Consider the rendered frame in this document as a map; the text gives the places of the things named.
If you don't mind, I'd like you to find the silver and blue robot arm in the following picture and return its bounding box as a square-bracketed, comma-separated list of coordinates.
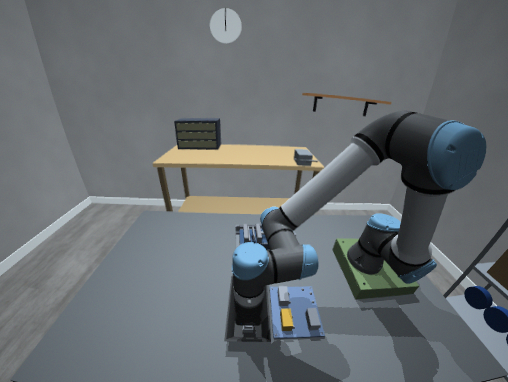
[232, 111, 486, 298]

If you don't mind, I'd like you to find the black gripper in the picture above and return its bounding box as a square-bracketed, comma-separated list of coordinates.
[234, 289, 264, 326]

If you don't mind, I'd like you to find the yellow rectangular block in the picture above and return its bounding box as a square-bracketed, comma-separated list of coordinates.
[280, 309, 293, 331]

